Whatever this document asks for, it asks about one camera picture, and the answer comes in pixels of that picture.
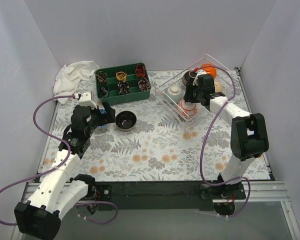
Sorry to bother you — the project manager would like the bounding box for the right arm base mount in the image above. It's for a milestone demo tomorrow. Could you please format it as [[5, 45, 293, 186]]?
[[199, 182, 247, 218]]

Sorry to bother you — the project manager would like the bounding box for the yellow rolled sock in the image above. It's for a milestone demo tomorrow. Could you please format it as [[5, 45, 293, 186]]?
[[116, 71, 127, 82]]

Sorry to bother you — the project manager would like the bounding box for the orange black rolled sock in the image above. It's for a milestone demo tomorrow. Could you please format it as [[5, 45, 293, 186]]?
[[135, 64, 146, 78]]

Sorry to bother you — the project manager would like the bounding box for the white crumpled cloth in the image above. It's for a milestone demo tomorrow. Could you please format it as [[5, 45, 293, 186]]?
[[53, 61, 100, 97]]

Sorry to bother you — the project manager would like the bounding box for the black floral rolled sock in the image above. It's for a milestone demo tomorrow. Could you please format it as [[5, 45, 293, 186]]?
[[117, 81, 130, 95]]

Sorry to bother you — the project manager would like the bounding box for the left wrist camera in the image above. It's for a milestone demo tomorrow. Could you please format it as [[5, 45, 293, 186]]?
[[74, 91, 97, 109]]

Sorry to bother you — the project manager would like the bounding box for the pink rose rolled sock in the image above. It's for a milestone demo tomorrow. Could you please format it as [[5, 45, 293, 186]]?
[[138, 77, 151, 92]]

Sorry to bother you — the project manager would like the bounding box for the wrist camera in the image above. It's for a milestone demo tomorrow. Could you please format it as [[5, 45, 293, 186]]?
[[74, 91, 97, 109], [193, 68, 207, 76]]

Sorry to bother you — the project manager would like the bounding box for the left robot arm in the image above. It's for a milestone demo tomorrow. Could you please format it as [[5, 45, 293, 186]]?
[[14, 101, 116, 240]]

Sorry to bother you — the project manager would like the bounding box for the black patterned bowl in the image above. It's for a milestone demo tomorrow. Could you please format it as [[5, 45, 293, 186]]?
[[181, 70, 197, 87]]

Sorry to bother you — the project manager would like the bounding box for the white wire dish rack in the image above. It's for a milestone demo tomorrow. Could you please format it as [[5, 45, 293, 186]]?
[[154, 54, 240, 130]]

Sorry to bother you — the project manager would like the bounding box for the white orange floral bowl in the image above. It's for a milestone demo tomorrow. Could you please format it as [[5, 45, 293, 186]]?
[[177, 99, 198, 118]]

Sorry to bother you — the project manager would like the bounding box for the beige bowl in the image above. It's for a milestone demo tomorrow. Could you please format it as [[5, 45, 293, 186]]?
[[214, 80, 223, 93]]

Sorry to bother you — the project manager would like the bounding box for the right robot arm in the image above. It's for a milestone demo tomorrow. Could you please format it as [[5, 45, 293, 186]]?
[[183, 73, 269, 199]]

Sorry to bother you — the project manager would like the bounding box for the blue patterned bowl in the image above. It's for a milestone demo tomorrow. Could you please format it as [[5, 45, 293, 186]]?
[[97, 108, 109, 128]]

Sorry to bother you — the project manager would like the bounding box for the olive brown bowl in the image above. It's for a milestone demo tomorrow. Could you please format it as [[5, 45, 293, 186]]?
[[115, 110, 137, 132]]

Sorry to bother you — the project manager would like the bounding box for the aluminium frame rail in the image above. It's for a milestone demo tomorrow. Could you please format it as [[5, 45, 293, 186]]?
[[22, 179, 291, 203]]

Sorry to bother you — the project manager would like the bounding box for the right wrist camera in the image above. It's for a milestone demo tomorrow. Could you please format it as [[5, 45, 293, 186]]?
[[193, 68, 207, 76]]

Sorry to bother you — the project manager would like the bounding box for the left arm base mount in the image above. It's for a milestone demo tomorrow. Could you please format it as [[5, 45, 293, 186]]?
[[75, 184, 112, 216]]

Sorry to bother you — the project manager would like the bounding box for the dark patterned rolled sock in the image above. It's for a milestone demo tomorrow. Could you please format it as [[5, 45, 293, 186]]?
[[96, 71, 107, 85]]

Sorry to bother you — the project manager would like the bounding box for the green plastic organizer tray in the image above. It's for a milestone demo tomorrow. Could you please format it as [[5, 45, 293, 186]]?
[[94, 62, 152, 105]]

